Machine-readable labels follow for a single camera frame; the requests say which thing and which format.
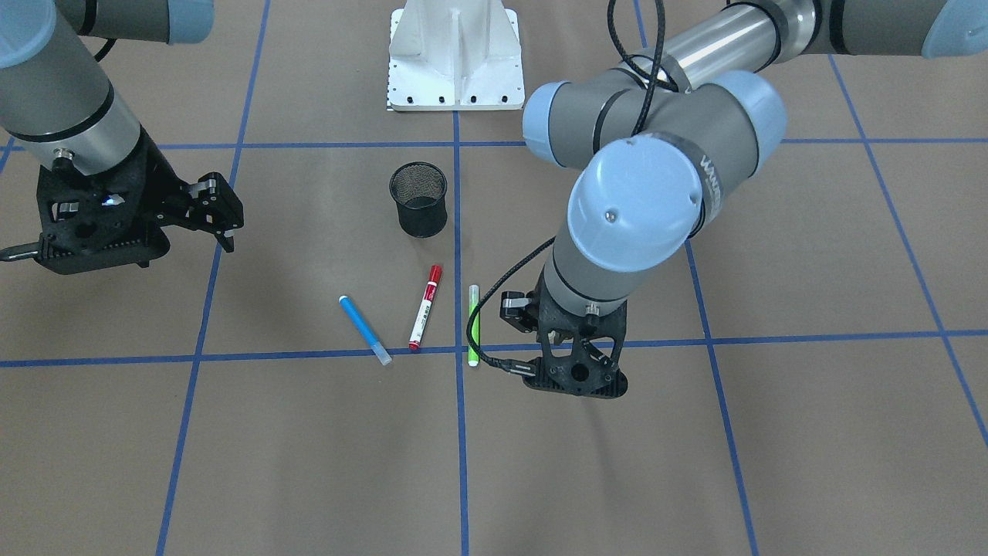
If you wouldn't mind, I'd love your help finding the green highlighter pen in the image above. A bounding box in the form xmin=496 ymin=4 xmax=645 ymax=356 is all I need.
xmin=467 ymin=284 xmax=481 ymax=368

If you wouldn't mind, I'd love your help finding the red marker pen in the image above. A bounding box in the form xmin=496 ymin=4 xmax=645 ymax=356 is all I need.
xmin=408 ymin=265 xmax=442 ymax=351

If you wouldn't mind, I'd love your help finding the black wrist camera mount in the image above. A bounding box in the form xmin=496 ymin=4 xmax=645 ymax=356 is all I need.
xmin=2 ymin=161 xmax=171 ymax=275

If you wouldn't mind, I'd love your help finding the blue marker pen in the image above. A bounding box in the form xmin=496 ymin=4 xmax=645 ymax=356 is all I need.
xmin=338 ymin=295 xmax=393 ymax=366

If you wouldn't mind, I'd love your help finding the white pedestal column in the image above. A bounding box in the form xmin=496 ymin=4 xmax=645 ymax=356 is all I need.
xmin=386 ymin=1 xmax=526 ymax=112

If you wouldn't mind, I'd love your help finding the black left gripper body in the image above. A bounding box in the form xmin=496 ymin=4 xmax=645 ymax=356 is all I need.
xmin=533 ymin=273 xmax=561 ymax=341

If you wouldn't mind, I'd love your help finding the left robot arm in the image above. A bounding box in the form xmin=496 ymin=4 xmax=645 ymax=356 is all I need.
xmin=500 ymin=1 xmax=986 ymax=344

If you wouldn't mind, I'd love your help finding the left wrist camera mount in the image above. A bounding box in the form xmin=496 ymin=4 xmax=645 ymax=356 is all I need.
xmin=523 ymin=303 xmax=628 ymax=400

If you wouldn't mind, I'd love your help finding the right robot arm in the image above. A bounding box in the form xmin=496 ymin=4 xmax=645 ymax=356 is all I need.
xmin=2 ymin=1 xmax=244 ymax=261

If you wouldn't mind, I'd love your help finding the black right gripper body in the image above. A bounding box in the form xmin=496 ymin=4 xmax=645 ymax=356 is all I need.
xmin=116 ymin=131 xmax=201 ymax=231

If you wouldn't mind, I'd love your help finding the black mesh pen cup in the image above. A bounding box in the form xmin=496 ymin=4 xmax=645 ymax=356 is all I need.
xmin=389 ymin=161 xmax=448 ymax=239

